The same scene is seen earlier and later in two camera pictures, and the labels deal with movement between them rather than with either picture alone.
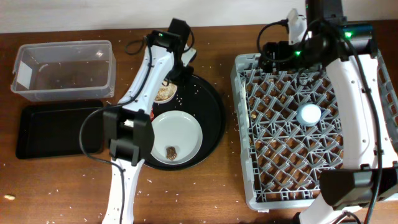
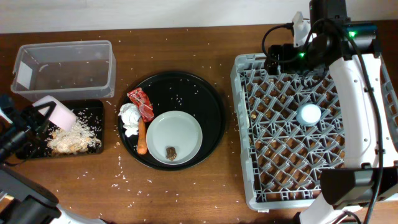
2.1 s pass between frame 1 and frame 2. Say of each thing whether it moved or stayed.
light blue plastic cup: stayed
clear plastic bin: stayed
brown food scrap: stayed
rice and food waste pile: moved
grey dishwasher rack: stayed
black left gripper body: moved
